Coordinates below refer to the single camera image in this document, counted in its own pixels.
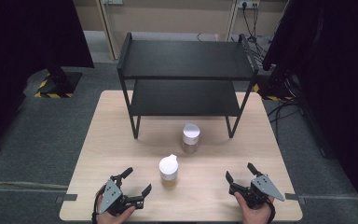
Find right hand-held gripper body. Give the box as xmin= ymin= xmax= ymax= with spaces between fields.
xmin=228 ymin=175 xmax=286 ymax=209

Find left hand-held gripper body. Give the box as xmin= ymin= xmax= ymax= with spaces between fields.
xmin=99 ymin=179 xmax=145 ymax=217

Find white-lidded jar yellow spice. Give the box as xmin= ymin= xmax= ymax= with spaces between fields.
xmin=158 ymin=154 xmax=180 ymax=189

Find white-lidded jar brown spice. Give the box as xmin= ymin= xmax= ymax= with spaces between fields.
xmin=181 ymin=121 xmax=201 ymax=155

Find black two-tier metal shelf rack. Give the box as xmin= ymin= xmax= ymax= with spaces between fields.
xmin=117 ymin=32 xmax=260 ymax=140

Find person's left hand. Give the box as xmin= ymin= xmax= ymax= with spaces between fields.
xmin=96 ymin=189 xmax=137 ymax=224

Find person's right hand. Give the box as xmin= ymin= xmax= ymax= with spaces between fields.
xmin=234 ymin=191 xmax=274 ymax=224

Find grey tape strip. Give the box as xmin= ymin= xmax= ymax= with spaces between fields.
xmin=55 ymin=193 xmax=78 ymax=203
xmin=284 ymin=192 xmax=306 ymax=205

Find black stand base hazard tape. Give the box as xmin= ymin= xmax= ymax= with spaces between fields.
xmin=254 ymin=73 xmax=296 ymax=102
xmin=34 ymin=72 xmax=83 ymax=99

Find black curtain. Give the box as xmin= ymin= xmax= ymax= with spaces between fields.
xmin=262 ymin=0 xmax=358 ymax=220
xmin=0 ymin=0 xmax=95 ymax=160

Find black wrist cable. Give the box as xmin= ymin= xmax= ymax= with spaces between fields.
xmin=266 ymin=199 xmax=277 ymax=224
xmin=90 ymin=195 xmax=100 ymax=224

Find black cables on floor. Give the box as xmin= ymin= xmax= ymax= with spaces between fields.
xmin=266 ymin=98 xmax=303 ymax=145

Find black cables at socket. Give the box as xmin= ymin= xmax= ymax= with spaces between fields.
xmin=229 ymin=3 xmax=274 ymax=64

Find white partition post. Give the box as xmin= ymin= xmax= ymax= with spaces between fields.
xmin=95 ymin=0 xmax=121 ymax=61
xmin=226 ymin=0 xmax=241 ymax=41

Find white wall socket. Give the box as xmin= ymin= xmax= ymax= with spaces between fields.
xmin=237 ymin=0 xmax=261 ymax=9

